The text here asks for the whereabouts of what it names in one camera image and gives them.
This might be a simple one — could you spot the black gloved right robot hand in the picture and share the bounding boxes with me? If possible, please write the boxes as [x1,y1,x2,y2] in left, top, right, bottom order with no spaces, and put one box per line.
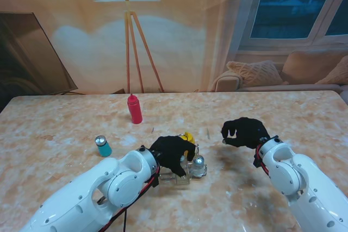
[220,117,271,148]

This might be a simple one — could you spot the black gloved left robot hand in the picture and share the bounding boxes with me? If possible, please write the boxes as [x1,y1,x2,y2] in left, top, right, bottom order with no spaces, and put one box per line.
[149,135,197,177]

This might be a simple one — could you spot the yellow squeeze bottle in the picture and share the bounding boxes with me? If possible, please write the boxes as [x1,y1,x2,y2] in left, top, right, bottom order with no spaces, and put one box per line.
[181,131,196,159]

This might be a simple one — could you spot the clear square seasoning bottle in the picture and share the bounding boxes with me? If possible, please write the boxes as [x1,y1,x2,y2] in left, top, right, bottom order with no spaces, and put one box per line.
[159,157,191,186]

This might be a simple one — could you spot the clear shaker with silver cap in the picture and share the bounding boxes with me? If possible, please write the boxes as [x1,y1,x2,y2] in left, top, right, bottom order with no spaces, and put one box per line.
[191,155,207,178]

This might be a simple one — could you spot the red squeeze bottle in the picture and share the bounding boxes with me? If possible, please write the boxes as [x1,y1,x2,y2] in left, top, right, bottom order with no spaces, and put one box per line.
[127,93,144,124]

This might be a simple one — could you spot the beige knit cushion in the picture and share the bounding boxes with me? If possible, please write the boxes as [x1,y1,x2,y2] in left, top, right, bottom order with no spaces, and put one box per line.
[315,55,348,85]
[226,60,289,87]

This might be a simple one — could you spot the teal shaker with silver cap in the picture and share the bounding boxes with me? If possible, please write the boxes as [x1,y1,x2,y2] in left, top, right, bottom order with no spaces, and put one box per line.
[95,135,113,158]

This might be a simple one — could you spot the beige sofa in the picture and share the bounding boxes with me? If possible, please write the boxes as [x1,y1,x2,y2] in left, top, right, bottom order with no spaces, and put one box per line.
[212,49,348,93]

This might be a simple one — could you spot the sheer beige curtain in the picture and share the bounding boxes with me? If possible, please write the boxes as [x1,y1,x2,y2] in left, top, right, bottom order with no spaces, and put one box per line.
[201,0,248,91]

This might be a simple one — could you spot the white framed window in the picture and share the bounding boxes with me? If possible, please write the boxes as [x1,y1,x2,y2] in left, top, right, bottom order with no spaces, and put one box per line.
[238,0,348,51]

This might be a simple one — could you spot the dark flat television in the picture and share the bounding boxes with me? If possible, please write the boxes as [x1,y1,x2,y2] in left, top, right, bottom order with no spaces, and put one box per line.
[0,11,79,97]

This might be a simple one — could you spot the chrome wire condiment rack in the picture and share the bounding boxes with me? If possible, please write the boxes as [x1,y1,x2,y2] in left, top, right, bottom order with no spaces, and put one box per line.
[159,134,209,186]

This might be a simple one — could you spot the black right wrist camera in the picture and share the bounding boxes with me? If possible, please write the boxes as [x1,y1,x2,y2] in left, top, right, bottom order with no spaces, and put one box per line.
[252,152,263,167]

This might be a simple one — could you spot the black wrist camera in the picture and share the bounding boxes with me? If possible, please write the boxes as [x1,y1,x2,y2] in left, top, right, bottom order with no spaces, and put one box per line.
[252,152,263,167]
[148,173,161,189]

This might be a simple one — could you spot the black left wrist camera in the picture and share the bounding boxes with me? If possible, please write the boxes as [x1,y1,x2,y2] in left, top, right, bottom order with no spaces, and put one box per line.
[148,173,161,189]

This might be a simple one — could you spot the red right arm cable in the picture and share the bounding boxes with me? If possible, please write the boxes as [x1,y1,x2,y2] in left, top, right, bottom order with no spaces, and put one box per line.
[254,143,270,176]

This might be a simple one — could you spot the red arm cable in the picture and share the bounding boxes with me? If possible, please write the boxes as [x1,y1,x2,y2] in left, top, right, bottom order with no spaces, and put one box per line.
[100,165,161,232]
[254,143,270,176]

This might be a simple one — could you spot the red left arm cable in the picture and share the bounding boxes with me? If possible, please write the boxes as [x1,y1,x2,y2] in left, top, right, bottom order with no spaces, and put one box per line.
[100,165,161,232]

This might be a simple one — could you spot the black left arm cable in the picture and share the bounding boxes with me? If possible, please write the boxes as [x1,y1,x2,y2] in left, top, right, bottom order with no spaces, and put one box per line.
[122,207,129,232]

